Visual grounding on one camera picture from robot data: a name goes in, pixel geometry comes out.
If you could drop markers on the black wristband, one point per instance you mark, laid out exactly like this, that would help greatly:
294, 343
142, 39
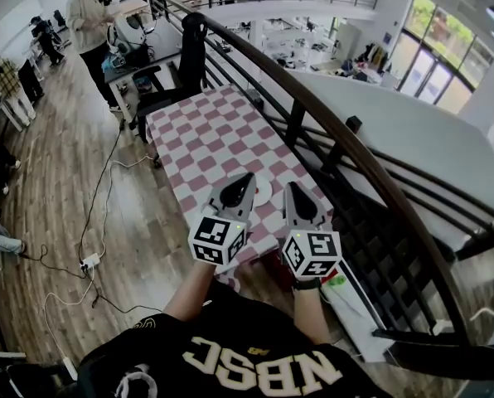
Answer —
307, 284

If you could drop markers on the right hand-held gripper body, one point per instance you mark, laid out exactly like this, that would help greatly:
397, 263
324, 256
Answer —
311, 255

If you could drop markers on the pink checkered cloth table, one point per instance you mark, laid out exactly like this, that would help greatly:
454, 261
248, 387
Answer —
214, 147

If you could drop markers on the grey work desk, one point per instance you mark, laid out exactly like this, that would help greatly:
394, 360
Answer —
164, 48

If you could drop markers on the black lettered shirt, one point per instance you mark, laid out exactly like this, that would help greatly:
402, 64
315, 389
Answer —
238, 355

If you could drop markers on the black office chair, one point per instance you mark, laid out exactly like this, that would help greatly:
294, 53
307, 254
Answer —
187, 69

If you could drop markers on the small white power adapter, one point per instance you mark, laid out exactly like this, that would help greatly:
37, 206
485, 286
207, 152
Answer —
70, 368

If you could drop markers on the large glass window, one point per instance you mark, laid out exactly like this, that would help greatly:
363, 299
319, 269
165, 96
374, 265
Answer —
442, 52

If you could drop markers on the dark curved stair railing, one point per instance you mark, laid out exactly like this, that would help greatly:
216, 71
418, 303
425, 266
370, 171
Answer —
367, 164

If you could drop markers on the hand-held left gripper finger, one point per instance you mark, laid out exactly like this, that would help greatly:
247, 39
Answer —
226, 187
250, 199

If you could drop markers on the white power strip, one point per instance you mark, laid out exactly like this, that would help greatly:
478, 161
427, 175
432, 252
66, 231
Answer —
90, 262

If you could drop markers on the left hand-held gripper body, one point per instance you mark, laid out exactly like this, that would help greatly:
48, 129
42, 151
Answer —
216, 241

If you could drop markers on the person's right forearm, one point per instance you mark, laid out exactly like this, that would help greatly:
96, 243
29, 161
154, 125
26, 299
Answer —
311, 315

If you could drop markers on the white round plate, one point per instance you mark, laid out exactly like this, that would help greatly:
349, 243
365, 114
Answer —
263, 191

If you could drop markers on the person's left forearm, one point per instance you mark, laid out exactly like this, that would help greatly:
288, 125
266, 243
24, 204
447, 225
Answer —
189, 292

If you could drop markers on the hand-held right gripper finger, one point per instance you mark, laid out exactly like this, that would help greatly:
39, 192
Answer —
318, 210
289, 205

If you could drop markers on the white flat board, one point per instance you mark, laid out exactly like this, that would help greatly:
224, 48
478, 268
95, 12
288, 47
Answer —
355, 317

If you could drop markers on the white round machine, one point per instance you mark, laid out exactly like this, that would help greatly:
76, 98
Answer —
124, 33

